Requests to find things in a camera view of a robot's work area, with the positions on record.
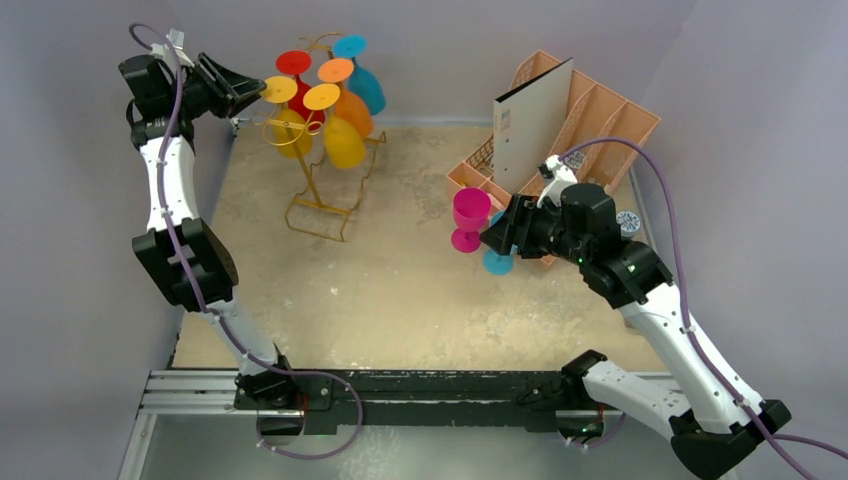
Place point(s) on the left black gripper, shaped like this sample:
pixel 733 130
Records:
pixel 222 86

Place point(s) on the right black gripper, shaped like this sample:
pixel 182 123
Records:
pixel 521 225

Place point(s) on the blue wine glass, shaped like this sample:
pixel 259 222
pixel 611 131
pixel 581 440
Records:
pixel 497 264
pixel 362 81

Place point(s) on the pink wine glass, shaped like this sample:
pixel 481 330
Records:
pixel 470 210

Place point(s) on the yellow wine glass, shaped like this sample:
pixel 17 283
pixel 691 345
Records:
pixel 343 144
pixel 285 128

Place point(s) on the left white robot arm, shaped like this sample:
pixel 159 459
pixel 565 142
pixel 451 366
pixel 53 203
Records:
pixel 187 262

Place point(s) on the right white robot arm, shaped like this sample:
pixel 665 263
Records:
pixel 715 419

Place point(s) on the red wine glass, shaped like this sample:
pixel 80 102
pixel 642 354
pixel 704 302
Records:
pixel 294 63

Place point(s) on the orange wine glass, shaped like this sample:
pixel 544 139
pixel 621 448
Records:
pixel 349 107

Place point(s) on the patterned tin in organizer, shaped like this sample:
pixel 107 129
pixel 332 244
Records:
pixel 575 160

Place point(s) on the white binder folder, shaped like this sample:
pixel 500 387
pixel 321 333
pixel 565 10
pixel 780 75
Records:
pixel 528 118

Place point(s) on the grey tape roll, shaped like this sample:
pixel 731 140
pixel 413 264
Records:
pixel 629 222

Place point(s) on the gold wire glass rack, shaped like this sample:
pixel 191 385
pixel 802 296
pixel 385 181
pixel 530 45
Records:
pixel 320 50

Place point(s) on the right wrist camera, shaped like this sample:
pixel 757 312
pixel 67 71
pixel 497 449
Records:
pixel 558 177

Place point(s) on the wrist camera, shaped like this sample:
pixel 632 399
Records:
pixel 558 177
pixel 174 55

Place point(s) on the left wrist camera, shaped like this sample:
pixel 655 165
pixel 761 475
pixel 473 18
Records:
pixel 174 55

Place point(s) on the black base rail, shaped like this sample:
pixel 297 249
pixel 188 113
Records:
pixel 320 403

